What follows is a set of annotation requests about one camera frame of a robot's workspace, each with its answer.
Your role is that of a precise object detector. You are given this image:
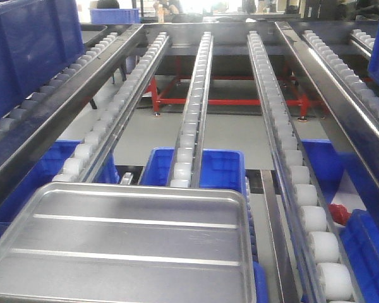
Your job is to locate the centre white roller track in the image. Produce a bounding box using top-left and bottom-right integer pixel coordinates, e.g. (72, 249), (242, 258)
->
(167, 32), (214, 187)

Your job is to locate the lower steel rail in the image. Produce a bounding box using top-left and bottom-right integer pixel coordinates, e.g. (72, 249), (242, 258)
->
(260, 170), (300, 302)

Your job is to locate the blue crate far background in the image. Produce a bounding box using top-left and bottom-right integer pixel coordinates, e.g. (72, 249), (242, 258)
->
(90, 8), (140, 25)

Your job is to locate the silver ribbed metal tray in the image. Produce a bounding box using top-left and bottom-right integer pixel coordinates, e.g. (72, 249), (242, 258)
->
(0, 182), (256, 302)

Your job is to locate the right white roller track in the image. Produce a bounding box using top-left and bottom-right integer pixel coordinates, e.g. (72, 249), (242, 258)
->
(248, 31), (364, 302)

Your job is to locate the red steel floor frame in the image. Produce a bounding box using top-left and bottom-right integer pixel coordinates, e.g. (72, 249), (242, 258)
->
(147, 55), (322, 121)

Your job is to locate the white roller track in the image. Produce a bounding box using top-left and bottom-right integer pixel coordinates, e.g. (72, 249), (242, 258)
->
(52, 32), (169, 182)
(167, 32), (214, 187)
(248, 31), (364, 302)

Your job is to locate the far left roller track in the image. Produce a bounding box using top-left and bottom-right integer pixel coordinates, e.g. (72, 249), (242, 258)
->
(0, 32), (119, 140)

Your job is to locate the blue bin lower centre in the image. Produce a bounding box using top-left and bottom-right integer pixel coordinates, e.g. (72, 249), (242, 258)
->
(139, 147), (246, 196)

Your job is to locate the blue bin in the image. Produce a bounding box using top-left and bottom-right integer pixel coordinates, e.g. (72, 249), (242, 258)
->
(302, 140), (379, 302)
(139, 147), (246, 196)
(0, 140), (120, 253)

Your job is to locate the left steel divider rail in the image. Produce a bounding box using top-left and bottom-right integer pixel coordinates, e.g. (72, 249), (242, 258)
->
(0, 24), (145, 215)

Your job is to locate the blue bin lower left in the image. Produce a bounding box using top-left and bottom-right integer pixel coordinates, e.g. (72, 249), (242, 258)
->
(0, 140), (120, 253)

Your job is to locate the steel divider rail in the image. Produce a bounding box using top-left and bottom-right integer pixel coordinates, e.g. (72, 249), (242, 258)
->
(0, 24), (145, 215)
(274, 21), (379, 203)

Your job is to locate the right steel divider rail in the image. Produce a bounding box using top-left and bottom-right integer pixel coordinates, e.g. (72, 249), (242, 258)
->
(274, 21), (379, 203)

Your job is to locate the red object in bin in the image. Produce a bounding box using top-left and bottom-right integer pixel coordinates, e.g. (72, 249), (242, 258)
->
(328, 203), (351, 226)

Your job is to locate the blue bin lower right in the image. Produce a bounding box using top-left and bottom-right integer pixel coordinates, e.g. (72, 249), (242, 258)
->
(302, 140), (379, 302)

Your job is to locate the blue crate upper left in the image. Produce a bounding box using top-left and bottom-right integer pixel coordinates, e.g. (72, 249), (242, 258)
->
(0, 1), (85, 118)

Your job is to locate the dark tray far left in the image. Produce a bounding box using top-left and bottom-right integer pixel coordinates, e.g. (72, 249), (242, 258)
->
(80, 23), (107, 48)

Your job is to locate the far right roller track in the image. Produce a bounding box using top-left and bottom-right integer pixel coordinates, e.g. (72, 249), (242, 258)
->
(303, 30), (379, 120)

